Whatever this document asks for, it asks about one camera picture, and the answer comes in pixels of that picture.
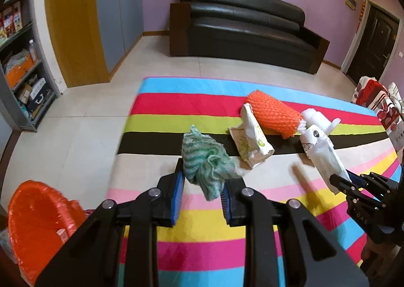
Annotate black case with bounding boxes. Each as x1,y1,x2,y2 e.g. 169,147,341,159
25,89,54,117

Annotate white foam sheet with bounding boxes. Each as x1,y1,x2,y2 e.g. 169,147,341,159
301,108,342,136

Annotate orange box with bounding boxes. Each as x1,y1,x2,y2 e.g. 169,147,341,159
5,49,35,88

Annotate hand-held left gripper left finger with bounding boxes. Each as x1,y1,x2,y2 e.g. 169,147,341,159
35,157,187,287

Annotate colourful striped blanket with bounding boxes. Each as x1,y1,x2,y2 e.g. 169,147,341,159
106,76,403,287

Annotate dark brown door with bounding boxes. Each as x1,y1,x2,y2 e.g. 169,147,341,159
345,3,401,87

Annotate white paper bag green print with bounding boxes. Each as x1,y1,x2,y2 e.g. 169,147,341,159
228,103,275,170

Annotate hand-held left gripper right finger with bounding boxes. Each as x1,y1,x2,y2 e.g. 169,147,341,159
220,176,370,287

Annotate orange foam net sleeve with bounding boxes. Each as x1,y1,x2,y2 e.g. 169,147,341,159
245,89,305,140

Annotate green knitted cloth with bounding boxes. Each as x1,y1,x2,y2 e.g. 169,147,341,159
182,125,238,202

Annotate person's right hand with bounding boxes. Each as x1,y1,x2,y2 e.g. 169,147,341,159
361,236,400,279

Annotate orange lined trash bin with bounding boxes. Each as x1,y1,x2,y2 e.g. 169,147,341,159
7,180,95,287

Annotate grey bookshelf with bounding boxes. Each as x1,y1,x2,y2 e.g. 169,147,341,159
0,0,61,133

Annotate white paper bag dark logo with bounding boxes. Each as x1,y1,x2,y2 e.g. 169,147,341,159
299,126,351,182

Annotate black leather sofa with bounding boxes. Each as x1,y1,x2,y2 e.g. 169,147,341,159
169,0,330,75

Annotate red hanging decoration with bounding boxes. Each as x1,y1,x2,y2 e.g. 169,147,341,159
355,0,368,33

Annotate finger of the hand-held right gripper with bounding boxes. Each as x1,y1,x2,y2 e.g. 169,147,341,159
347,171,400,193
330,174,359,197

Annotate wooden wardrobe with blue doors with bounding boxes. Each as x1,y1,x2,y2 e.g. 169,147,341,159
44,0,145,88

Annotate red floral cloth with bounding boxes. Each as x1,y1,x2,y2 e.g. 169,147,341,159
351,76,404,149

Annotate clear plastic bag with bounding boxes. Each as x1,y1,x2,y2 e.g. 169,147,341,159
0,229,15,264

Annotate cardboard boxes on shelf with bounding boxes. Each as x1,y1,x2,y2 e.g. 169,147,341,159
17,77,48,107

